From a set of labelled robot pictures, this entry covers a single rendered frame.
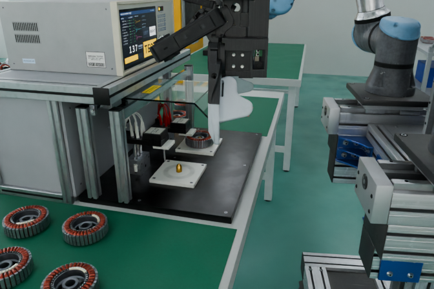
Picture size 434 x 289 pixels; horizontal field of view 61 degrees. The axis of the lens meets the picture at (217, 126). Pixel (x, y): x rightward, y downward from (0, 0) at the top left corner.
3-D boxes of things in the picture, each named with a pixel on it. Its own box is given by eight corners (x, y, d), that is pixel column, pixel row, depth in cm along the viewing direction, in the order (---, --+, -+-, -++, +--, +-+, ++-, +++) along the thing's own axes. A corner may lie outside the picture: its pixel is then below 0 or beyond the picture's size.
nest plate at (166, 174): (206, 167, 128) (206, 164, 127) (194, 188, 114) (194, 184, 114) (166, 162, 131) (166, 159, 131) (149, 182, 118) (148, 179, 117)
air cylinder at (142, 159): (150, 165, 129) (149, 151, 127) (141, 175, 122) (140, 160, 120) (137, 164, 130) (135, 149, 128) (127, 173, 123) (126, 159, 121)
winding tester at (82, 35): (175, 52, 145) (173, -3, 138) (123, 76, 106) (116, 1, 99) (88, 48, 154) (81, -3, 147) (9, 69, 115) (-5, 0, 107)
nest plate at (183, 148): (222, 140, 150) (222, 138, 149) (213, 156, 136) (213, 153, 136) (187, 137, 153) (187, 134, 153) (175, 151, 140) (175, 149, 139)
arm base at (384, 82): (404, 86, 127) (409, 57, 124) (422, 98, 113) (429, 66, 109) (359, 84, 128) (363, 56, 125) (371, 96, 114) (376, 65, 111)
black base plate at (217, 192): (261, 137, 159) (261, 133, 158) (231, 224, 100) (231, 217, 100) (159, 128, 169) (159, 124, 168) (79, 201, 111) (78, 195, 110)
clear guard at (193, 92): (232, 100, 121) (233, 82, 119) (215, 125, 99) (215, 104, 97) (141, 94, 129) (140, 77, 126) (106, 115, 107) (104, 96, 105)
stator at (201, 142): (217, 139, 148) (217, 131, 146) (208, 150, 138) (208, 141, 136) (191, 136, 151) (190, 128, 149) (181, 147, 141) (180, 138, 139)
